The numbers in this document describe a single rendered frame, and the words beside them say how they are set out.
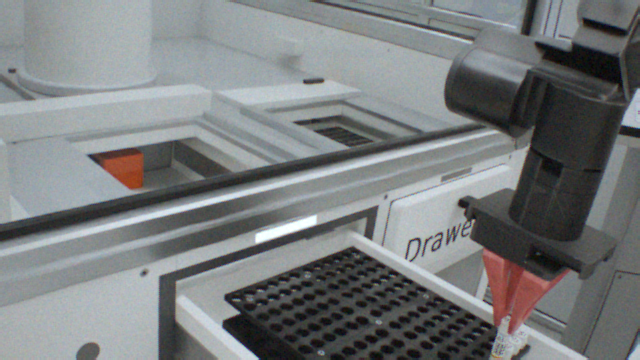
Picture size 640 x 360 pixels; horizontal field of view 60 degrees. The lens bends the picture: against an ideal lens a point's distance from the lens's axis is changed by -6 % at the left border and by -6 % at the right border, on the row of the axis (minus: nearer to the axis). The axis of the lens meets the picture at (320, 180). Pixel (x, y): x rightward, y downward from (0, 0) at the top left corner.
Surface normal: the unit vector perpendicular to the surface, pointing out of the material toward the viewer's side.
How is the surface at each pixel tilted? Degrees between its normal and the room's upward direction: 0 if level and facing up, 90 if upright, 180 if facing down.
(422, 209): 90
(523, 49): 58
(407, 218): 90
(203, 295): 90
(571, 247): 3
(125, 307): 90
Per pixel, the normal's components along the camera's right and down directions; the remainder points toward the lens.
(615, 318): -0.12, 0.36
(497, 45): -0.50, -0.33
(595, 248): 0.16, -0.90
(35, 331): 0.70, 0.36
